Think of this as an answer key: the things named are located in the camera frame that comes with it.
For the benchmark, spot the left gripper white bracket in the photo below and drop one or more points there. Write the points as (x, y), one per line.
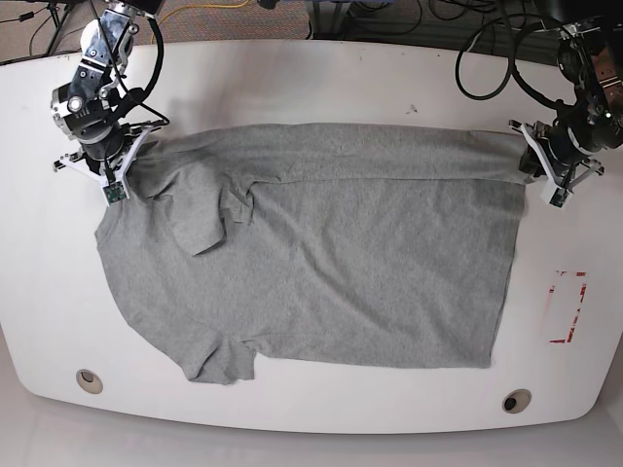
(554, 152)

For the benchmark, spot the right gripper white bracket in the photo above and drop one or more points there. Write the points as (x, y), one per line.
(108, 160)

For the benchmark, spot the grey t-shirt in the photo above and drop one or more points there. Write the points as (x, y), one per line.
(381, 246)

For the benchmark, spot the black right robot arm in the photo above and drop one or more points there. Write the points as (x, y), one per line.
(108, 120)

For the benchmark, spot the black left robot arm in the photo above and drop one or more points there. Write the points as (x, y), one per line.
(589, 57)

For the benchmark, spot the red tape rectangle marking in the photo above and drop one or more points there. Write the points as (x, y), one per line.
(564, 302)

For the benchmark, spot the black tripod stand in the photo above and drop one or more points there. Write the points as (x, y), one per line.
(59, 13)

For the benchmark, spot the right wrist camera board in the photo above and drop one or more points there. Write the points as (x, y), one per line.
(115, 192)

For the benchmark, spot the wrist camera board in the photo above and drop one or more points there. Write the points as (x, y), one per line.
(115, 192)
(559, 199)

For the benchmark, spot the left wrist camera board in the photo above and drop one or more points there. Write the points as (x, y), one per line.
(559, 199)

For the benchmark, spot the left table cable grommet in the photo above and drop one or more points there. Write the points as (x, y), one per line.
(89, 382)

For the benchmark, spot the table cable grommet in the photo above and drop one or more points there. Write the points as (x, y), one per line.
(516, 401)
(89, 382)

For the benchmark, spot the right table cable grommet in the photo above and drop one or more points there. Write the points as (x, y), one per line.
(516, 401)

